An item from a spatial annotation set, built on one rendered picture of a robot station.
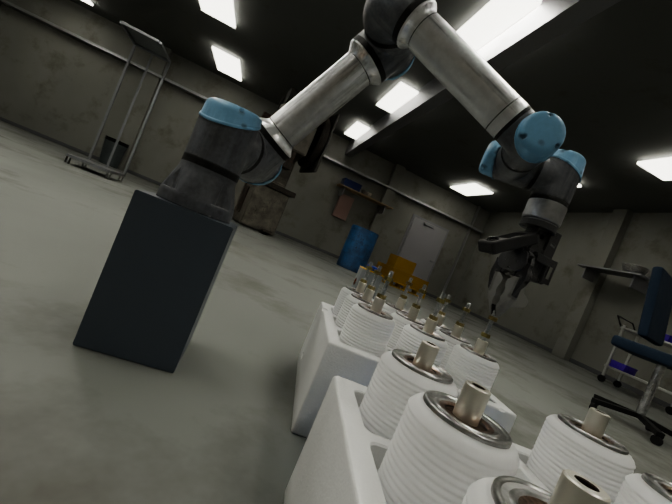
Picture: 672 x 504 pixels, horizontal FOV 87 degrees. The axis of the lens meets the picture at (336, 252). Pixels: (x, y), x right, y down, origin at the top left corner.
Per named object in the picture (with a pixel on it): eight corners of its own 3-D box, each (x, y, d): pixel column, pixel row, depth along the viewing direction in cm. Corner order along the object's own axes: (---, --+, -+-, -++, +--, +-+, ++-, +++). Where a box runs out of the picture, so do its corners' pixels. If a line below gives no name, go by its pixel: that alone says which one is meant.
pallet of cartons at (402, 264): (380, 281, 736) (392, 253, 735) (367, 274, 822) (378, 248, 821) (428, 301, 765) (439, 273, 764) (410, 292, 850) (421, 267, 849)
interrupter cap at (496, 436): (440, 431, 26) (444, 422, 26) (411, 387, 34) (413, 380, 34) (529, 464, 27) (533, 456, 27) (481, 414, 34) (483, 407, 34)
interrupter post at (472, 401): (456, 424, 29) (472, 387, 29) (445, 409, 31) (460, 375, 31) (482, 434, 29) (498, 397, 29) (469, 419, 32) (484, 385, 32)
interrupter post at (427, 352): (414, 369, 41) (425, 343, 41) (408, 361, 43) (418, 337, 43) (432, 376, 41) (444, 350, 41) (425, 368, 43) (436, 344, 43)
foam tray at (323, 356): (290, 432, 64) (328, 341, 64) (297, 357, 103) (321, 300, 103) (480, 502, 68) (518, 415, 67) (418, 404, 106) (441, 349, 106)
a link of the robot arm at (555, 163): (538, 154, 79) (578, 167, 77) (519, 200, 79) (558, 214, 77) (554, 141, 71) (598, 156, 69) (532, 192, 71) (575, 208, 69)
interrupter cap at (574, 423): (587, 443, 40) (590, 438, 40) (543, 410, 48) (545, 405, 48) (643, 465, 41) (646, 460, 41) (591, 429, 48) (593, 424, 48)
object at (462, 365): (446, 447, 68) (484, 361, 67) (413, 416, 76) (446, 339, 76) (475, 448, 73) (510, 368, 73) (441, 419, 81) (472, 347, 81)
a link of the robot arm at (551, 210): (551, 197, 69) (518, 197, 77) (542, 219, 69) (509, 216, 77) (575, 212, 72) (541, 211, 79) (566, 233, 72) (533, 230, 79)
